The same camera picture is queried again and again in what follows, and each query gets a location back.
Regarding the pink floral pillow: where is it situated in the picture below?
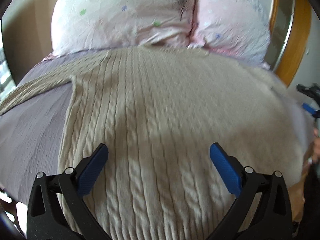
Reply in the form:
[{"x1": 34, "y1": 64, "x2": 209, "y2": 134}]
[
  {"x1": 190, "y1": 0, "x2": 271, "y2": 66},
  {"x1": 51, "y1": 0, "x2": 195, "y2": 57}
]

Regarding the beige cable knit sweater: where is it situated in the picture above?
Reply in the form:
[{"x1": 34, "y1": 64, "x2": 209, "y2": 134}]
[{"x1": 0, "y1": 45, "x2": 304, "y2": 240}]

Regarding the wooden headboard frame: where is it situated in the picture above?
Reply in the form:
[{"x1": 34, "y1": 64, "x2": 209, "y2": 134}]
[{"x1": 259, "y1": 0, "x2": 312, "y2": 87}]

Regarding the person's right hand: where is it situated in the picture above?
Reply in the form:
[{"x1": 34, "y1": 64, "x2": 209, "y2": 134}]
[{"x1": 307, "y1": 128, "x2": 320, "y2": 165}]

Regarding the right pink floral pillow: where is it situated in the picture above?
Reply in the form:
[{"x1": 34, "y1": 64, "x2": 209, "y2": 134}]
[{"x1": 190, "y1": 0, "x2": 271, "y2": 66}]

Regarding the left pink floral pillow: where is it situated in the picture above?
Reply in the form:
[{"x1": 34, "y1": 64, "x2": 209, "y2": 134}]
[{"x1": 51, "y1": 0, "x2": 195, "y2": 57}]

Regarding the lavender bed sheet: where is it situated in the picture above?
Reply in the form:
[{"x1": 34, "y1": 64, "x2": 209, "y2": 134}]
[{"x1": 0, "y1": 49, "x2": 111, "y2": 205}]

